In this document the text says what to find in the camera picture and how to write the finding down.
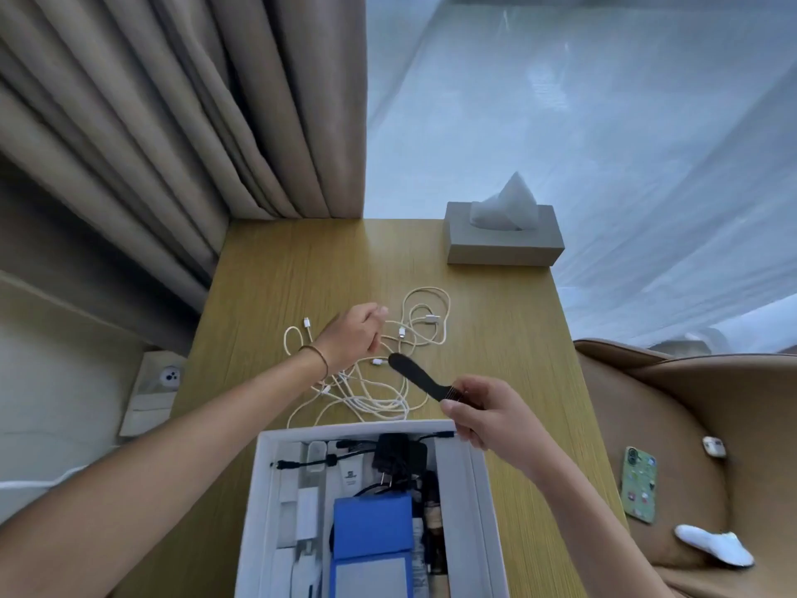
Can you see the person's left hand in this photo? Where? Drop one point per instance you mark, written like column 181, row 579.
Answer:
column 348, row 339

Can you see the green smartphone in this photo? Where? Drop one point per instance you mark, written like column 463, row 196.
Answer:
column 639, row 485

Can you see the person's left forearm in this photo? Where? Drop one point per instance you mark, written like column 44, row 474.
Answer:
column 162, row 454

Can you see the white tissue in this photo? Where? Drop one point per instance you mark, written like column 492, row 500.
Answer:
column 507, row 202

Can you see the tan armchair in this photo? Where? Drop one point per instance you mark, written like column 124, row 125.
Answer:
column 716, row 398

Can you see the person's right hand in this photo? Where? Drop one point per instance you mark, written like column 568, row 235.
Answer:
column 504, row 426

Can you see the white sock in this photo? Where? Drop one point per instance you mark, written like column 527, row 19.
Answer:
column 716, row 544

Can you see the person's right thumb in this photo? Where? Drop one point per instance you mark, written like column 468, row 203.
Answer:
column 478, row 387

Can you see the beige curtain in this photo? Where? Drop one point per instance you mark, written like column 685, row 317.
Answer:
column 155, row 118

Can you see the white earbuds case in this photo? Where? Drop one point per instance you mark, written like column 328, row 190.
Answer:
column 714, row 447

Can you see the white labelled power bank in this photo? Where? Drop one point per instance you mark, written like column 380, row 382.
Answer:
column 353, row 476

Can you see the black comb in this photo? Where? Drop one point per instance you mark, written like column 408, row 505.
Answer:
column 414, row 374

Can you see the white storage box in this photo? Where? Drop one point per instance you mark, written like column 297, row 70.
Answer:
column 479, row 523

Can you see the grey tissue box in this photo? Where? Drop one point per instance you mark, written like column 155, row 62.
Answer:
column 504, row 245

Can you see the beige wall socket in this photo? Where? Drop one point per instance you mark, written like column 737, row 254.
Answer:
column 152, row 392

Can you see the white sheer curtain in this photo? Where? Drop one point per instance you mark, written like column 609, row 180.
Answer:
column 591, row 149

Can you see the black power adapter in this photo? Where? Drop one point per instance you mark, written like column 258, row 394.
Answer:
column 398, row 457

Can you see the person's left fingers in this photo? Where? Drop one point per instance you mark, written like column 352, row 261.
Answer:
column 375, row 317

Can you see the white charger plug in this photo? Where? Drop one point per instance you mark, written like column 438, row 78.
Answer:
column 307, row 513

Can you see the dark cosmetic tube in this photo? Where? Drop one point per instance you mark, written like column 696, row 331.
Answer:
column 433, row 523

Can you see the person's right forearm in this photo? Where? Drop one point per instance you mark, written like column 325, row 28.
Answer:
column 591, row 529

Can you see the blue and white box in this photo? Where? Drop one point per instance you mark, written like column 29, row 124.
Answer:
column 373, row 579

